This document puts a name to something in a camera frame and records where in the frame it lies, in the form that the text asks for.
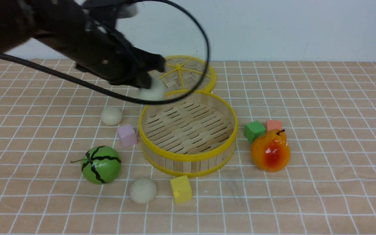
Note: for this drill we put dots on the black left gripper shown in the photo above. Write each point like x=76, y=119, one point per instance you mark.
x=65, y=27

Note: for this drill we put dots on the white bun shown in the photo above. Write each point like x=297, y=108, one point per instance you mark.
x=143, y=190
x=111, y=116
x=155, y=92

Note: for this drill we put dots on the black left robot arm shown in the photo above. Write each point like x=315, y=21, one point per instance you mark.
x=18, y=25

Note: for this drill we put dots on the bamboo steamer lid yellow rim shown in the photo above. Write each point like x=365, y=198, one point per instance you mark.
x=182, y=72

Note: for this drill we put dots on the bamboo steamer tray yellow rim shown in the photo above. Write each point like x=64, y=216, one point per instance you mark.
x=193, y=137

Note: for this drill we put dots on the pink foam cube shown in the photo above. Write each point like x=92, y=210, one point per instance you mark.
x=127, y=135

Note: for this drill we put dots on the green toy watermelon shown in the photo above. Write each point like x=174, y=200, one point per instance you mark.
x=101, y=164

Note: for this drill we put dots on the white bun front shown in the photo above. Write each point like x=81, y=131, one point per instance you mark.
x=143, y=190

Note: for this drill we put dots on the yellow foam cube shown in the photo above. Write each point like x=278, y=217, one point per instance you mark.
x=181, y=189

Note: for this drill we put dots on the green foam cube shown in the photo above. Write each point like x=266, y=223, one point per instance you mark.
x=253, y=130

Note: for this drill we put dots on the orange foam cube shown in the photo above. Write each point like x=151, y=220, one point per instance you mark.
x=272, y=124

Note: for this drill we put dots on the orange toy pear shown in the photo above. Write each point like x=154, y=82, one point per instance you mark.
x=270, y=152

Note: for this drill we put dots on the checkered beige tablecloth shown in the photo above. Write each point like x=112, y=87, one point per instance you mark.
x=328, y=112

